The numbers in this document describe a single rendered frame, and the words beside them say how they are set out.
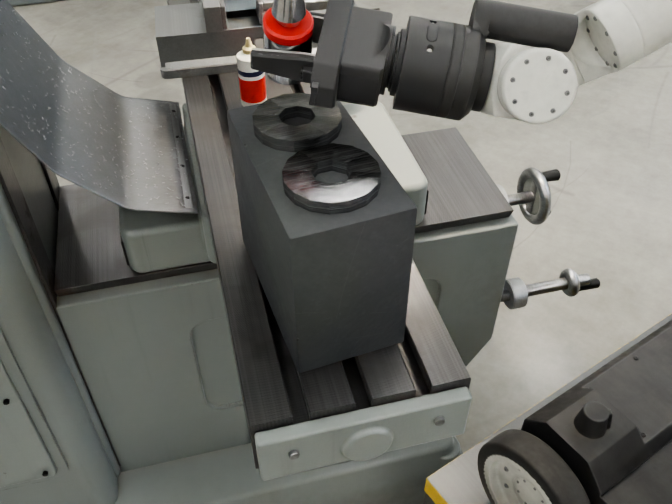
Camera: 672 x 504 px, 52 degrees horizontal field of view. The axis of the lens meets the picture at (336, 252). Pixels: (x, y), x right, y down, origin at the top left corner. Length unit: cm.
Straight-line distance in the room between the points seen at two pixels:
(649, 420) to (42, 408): 96
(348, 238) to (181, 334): 67
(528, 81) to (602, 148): 218
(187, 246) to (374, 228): 54
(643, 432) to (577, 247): 124
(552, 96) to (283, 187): 25
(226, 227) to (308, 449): 32
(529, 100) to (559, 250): 168
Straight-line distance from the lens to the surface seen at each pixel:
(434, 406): 72
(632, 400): 119
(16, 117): 100
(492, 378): 190
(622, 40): 69
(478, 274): 131
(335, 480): 149
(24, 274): 109
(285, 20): 65
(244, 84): 109
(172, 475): 152
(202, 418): 143
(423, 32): 66
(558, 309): 211
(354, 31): 67
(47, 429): 130
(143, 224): 109
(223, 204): 92
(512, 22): 68
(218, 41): 120
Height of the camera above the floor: 149
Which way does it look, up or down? 43 degrees down
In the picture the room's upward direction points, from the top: straight up
